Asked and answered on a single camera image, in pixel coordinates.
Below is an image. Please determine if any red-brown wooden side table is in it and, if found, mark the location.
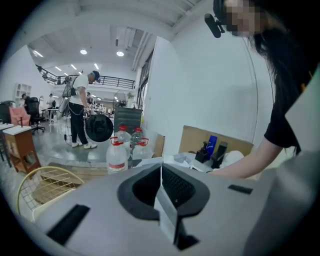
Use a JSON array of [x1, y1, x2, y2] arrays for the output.
[[2, 125, 42, 174]]

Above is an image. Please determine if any white table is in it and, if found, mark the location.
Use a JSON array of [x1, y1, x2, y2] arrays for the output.
[[0, 122, 16, 168]]

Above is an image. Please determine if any black head camera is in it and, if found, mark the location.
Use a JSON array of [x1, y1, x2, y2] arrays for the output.
[[204, 0, 226, 39]]

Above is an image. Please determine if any black louvered cabinet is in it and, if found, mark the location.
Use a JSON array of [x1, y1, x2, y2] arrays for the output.
[[113, 106, 143, 136]]

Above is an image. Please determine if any round black reflector disc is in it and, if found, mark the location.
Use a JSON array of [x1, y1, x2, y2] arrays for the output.
[[85, 114, 115, 143]]

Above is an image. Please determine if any gold wire basket stand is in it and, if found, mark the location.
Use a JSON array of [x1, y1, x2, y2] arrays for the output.
[[16, 165, 86, 216]]

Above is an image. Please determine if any clear water jug red cap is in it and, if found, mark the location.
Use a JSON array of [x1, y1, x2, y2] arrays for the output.
[[131, 137, 154, 161], [106, 136, 129, 175], [116, 125, 132, 160]]

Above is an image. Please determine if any black balcony railing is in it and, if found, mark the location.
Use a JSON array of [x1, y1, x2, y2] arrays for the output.
[[36, 64, 136, 90]]

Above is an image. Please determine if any pink chair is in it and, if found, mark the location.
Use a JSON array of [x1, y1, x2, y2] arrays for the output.
[[8, 106, 31, 127]]

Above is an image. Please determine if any white cloths pile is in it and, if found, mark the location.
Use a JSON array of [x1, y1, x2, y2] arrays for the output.
[[223, 150, 245, 169]]

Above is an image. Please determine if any black office chair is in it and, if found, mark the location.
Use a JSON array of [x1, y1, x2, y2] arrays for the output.
[[25, 96, 46, 133]]

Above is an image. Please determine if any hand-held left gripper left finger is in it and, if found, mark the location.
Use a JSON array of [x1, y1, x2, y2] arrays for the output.
[[34, 162, 180, 256]]

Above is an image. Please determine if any person's right forearm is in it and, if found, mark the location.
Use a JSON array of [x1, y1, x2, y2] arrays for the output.
[[207, 136, 285, 180]]

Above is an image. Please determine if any black standing fan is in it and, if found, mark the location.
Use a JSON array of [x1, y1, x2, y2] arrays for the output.
[[112, 89, 127, 109]]

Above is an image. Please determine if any cardboard box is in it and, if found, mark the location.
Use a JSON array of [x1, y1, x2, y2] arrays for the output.
[[178, 125, 255, 161]]

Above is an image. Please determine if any ribbed water bottle red cap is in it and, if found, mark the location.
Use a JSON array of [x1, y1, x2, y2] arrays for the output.
[[129, 127, 144, 151]]

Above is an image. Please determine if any white wall shelf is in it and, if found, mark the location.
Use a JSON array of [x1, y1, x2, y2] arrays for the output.
[[13, 82, 32, 101]]

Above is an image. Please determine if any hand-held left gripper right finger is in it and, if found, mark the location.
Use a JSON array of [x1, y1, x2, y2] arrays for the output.
[[162, 162, 273, 256]]

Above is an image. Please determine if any person's black printed shirt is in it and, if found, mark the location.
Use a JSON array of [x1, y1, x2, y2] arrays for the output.
[[263, 94, 301, 156]]

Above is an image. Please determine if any small cardboard piece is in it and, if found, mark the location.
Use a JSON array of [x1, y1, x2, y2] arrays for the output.
[[152, 134, 166, 158]]

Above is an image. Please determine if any person's face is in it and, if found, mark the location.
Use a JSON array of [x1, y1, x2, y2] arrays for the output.
[[224, 0, 263, 38]]

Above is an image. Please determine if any blue bottle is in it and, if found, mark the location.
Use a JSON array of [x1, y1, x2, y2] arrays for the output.
[[207, 135, 218, 154]]

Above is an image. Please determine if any cream plastic basket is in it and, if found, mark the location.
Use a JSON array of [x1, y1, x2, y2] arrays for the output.
[[31, 187, 77, 222]]

